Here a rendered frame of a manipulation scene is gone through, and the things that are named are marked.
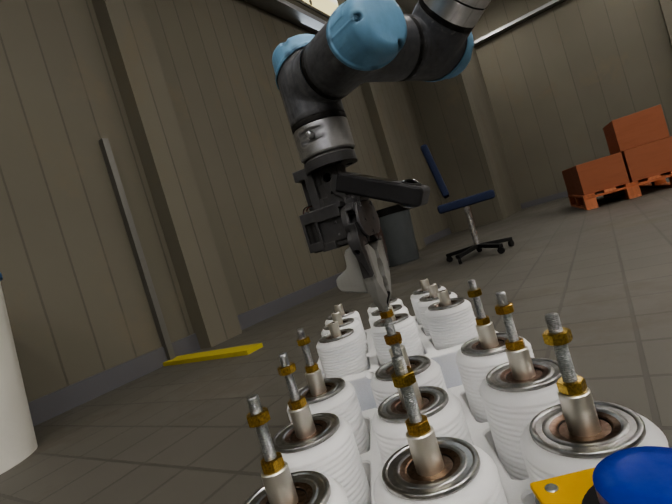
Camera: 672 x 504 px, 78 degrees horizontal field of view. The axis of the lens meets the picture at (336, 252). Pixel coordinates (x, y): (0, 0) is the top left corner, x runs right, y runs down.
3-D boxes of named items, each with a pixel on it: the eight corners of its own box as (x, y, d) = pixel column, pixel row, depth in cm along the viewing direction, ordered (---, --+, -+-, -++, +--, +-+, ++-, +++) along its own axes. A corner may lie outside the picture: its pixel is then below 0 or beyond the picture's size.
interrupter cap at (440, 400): (428, 429, 38) (426, 422, 38) (365, 423, 43) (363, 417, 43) (461, 391, 44) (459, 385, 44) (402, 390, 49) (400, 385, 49)
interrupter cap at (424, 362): (383, 365, 60) (381, 360, 60) (434, 356, 58) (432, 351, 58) (370, 387, 53) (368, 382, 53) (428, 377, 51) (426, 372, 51)
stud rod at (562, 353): (568, 411, 31) (540, 315, 31) (579, 406, 32) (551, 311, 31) (579, 415, 30) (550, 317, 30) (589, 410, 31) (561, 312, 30)
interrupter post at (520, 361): (519, 385, 41) (510, 354, 41) (508, 378, 44) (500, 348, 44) (542, 378, 42) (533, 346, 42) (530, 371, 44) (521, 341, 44)
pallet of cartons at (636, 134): (691, 184, 402) (667, 100, 400) (560, 217, 468) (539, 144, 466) (672, 178, 527) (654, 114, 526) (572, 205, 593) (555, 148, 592)
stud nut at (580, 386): (554, 391, 32) (551, 380, 32) (571, 383, 32) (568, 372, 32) (574, 398, 30) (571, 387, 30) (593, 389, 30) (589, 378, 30)
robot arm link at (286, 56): (286, 25, 49) (258, 62, 56) (312, 114, 49) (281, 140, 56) (338, 28, 54) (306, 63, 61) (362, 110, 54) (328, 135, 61)
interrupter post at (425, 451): (429, 485, 30) (416, 442, 30) (409, 473, 32) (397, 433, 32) (453, 468, 31) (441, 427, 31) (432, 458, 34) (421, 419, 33)
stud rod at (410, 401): (424, 455, 31) (395, 359, 31) (416, 451, 32) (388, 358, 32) (434, 449, 32) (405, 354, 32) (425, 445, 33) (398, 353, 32)
